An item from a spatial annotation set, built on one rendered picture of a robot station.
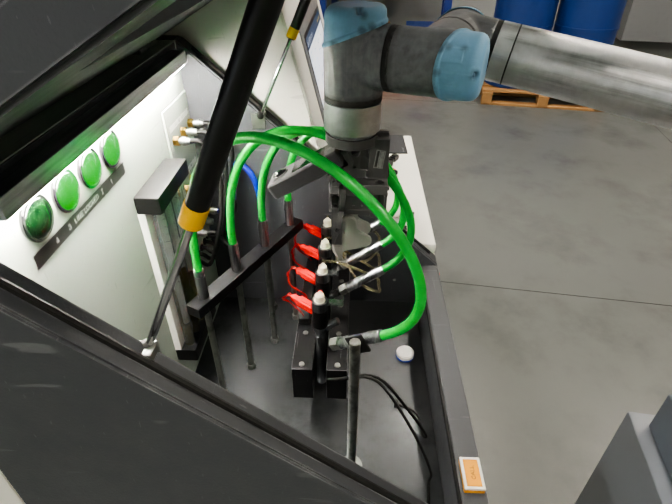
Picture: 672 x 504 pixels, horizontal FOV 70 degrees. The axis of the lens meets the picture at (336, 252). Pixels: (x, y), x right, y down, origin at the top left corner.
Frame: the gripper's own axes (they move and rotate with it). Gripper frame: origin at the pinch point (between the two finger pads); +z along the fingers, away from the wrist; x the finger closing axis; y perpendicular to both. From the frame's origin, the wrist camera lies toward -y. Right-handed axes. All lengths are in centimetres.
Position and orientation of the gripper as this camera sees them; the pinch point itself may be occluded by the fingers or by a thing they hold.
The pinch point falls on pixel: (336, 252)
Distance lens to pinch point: 75.7
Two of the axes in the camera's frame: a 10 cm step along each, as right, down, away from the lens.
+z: 0.0, 8.1, 5.8
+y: 10.0, 0.3, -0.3
